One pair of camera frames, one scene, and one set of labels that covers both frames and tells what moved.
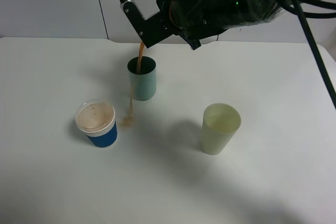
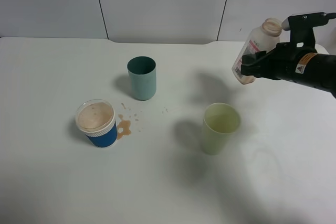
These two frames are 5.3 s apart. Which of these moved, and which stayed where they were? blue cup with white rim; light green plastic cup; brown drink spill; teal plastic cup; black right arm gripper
Moved: black right arm gripper; brown drink spill
Stayed: teal plastic cup; blue cup with white rim; light green plastic cup
